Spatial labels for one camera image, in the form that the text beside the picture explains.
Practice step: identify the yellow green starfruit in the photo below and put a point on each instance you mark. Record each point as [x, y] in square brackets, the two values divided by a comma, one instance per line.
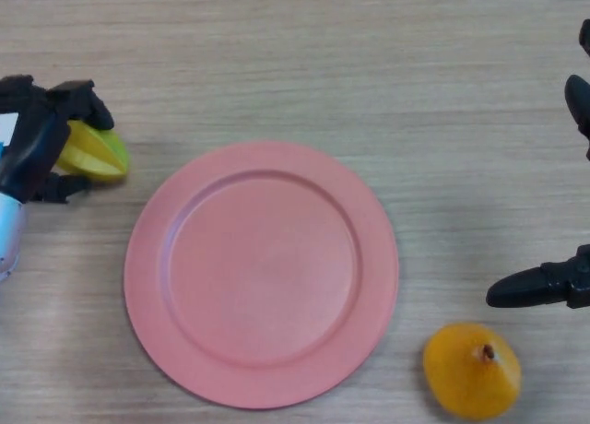
[97, 154]

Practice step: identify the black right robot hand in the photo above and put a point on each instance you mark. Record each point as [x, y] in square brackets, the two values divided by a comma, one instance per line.
[580, 106]

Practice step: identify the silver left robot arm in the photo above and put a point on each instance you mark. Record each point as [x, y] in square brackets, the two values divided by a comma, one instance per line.
[9, 235]

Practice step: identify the orange pear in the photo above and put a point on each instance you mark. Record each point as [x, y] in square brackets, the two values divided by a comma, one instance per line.
[468, 378]

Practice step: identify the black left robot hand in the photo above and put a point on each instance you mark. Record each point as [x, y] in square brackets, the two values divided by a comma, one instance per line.
[32, 143]

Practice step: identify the pink round plate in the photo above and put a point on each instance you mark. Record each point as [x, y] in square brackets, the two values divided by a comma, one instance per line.
[260, 274]

